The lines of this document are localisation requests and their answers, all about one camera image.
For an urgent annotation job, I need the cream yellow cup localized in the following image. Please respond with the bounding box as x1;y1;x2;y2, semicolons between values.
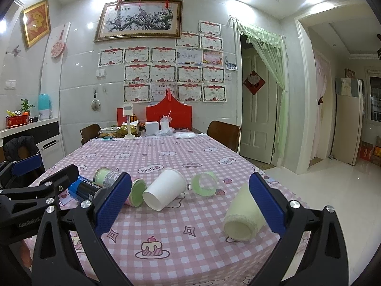
223;183;266;241

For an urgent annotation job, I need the white paper cup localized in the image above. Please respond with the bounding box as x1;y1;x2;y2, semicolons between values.
143;169;187;211

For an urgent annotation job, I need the clear green glass cup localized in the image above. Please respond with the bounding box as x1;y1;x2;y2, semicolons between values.
191;171;218;197

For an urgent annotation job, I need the plastic cup with straw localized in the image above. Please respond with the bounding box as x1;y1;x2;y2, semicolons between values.
160;110;172;130

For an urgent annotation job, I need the black jacket on chair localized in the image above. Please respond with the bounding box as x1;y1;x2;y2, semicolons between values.
3;136;39;161

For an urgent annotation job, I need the blue CoolTowel can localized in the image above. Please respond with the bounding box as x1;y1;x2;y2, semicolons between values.
68;175;107;202

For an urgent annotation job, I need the pink green towel canister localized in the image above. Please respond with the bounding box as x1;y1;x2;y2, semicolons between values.
92;167;147;207

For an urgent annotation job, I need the white side cabinet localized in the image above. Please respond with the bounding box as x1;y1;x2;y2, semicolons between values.
1;118;65;170

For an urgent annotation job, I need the red planter with plants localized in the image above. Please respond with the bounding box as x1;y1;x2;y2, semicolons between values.
5;99;35;128

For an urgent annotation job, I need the left wooden chair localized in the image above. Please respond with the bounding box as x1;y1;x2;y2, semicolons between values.
80;123;101;145

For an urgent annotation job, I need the wooden chair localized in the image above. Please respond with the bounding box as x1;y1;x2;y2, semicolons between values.
80;123;101;145
207;121;241;153

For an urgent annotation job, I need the light blue humidifier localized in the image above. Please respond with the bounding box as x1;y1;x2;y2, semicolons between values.
37;94;52;120

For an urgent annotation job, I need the pink checkered tablecloth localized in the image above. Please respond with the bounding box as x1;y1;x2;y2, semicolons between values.
45;136;279;285

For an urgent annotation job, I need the white desk lamp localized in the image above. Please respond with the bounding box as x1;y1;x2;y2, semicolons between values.
123;103;135;139

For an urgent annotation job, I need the white square box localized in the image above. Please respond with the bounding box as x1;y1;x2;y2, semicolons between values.
145;121;160;136

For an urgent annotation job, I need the red gift box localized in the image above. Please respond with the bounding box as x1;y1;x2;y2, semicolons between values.
145;88;192;130

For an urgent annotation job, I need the gold framed red picture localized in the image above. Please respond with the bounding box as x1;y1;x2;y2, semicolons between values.
21;0;51;48

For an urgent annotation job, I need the right wooden chair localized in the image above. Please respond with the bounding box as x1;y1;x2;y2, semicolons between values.
207;121;241;153

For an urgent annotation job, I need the white door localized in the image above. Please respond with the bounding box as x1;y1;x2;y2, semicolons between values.
240;48;277;164

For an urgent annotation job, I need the plum blossom framed painting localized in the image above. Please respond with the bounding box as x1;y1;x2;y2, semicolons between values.
94;0;183;43

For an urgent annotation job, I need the red diamond door decoration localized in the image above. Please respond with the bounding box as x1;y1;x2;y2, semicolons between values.
243;70;266;95

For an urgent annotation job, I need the green door curtain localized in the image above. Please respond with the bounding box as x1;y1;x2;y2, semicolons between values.
234;17;290;158

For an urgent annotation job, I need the round pink wall ornament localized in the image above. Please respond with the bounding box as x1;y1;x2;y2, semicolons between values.
50;25;65;58

